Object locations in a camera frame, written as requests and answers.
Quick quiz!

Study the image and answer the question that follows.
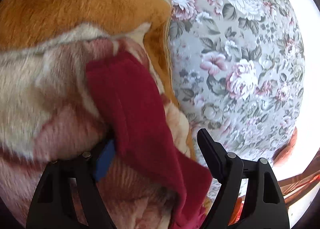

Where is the orange floral plush blanket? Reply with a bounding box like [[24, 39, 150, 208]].
[[1, 0, 195, 226]]

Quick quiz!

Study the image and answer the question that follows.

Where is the wooden headboard frame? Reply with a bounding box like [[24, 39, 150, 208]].
[[279, 151, 319, 209]]

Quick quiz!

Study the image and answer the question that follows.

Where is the grey floral quilt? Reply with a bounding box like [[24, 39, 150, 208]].
[[169, 0, 304, 162]]

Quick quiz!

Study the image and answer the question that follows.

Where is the dark red knit sweater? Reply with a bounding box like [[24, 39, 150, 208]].
[[86, 52, 212, 228]]

